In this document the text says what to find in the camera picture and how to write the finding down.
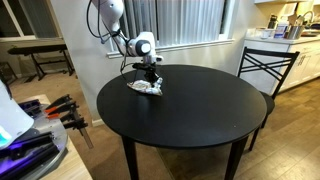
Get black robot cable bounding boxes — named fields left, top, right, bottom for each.
left=86, top=0, right=131, bottom=81

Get round metal base plate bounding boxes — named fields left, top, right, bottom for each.
left=0, top=99, right=70, bottom=180

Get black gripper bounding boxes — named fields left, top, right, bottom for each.
left=132, top=61, right=161, bottom=87

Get white blue container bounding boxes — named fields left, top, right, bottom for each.
left=273, top=22, right=290, bottom=40

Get dark bottle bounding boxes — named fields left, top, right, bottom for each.
left=267, top=13, right=280, bottom=31

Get round black table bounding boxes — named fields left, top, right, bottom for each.
left=96, top=63, right=268, bottom=180

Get plaid checkered towel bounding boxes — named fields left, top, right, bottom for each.
left=126, top=77, right=165, bottom=97

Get white kitchen counter cabinet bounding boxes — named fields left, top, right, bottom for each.
left=244, top=34, right=320, bottom=93

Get black keyboard on stand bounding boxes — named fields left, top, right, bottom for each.
left=6, top=43, right=76, bottom=82

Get black wooden chair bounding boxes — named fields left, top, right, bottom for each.
left=236, top=46, right=301, bottom=152

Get white vertical window blinds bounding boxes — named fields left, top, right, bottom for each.
left=122, top=0, right=228, bottom=48

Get kitchen faucet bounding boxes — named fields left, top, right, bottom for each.
left=300, top=9, right=316, bottom=27

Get white window sill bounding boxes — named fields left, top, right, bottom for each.
left=106, top=38, right=235, bottom=60

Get white cup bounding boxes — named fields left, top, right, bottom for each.
left=261, top=28, right=275, bottom=40

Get steel pot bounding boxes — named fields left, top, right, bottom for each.
left=286, top=24, right=305, bottom=41

